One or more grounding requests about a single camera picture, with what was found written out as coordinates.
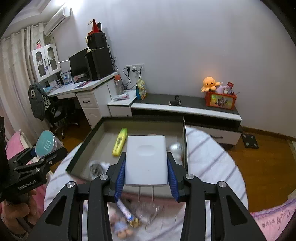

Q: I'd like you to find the white power adapter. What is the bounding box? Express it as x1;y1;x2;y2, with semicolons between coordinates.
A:
123;135;171;198

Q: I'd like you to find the black computer tower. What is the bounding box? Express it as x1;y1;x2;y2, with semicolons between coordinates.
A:
86;48;113;80

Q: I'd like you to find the red picture storage box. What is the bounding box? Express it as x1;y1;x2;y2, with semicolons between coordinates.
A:
205;91;237;110

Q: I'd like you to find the clear glass cup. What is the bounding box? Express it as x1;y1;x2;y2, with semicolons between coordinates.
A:
135;202;163;225

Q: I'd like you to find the person's left hand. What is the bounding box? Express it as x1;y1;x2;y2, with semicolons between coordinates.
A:
1;190;40;238

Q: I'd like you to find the yellow snack bag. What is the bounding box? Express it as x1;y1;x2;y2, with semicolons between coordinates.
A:
136;79;147;100

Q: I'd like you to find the pink pillow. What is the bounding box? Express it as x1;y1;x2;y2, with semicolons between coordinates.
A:
6;131;25;160

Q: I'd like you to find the pink quilt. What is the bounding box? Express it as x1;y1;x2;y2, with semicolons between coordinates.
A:
251;199;295;240

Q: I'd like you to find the blue gold tube box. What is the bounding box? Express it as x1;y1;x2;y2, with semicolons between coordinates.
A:
116;199;140;228

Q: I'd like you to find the white desk with drawers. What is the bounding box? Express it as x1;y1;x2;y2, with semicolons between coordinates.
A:
49;71;119;128

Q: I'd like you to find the orange octopus plush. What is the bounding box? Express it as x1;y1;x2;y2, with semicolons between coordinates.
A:
201;77;221;92

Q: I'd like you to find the black computer monitor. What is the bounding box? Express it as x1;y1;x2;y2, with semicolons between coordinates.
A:
69;48;89;78

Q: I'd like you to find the pink black storage tray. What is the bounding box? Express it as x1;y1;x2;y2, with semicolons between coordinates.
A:
66;116;188;183

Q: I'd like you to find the white wall socket strip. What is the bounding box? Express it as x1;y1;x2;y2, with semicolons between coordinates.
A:
126;64;144;72

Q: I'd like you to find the black jacket on chair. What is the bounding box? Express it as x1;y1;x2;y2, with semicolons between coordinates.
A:
28;83;52;121

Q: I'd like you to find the pig doll blue dress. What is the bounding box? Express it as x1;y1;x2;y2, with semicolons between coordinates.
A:
108;207;133;240

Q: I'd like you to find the white air conditioner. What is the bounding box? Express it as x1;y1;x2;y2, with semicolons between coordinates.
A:
44;7;71;37

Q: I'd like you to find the white striped bed sheet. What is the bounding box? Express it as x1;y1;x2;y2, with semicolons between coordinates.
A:
44;126;248;240

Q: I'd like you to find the black white low cabinet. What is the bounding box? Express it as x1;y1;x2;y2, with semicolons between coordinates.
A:
107;91;242;148

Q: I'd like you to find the beige curtain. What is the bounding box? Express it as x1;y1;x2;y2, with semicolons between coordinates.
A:
1;23;48;144

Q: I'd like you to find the yellow highlighter marker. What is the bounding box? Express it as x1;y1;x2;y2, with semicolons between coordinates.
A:
112;128;127;157

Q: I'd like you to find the white glass door cabinet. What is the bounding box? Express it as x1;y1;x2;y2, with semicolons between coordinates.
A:
30;44;61;82

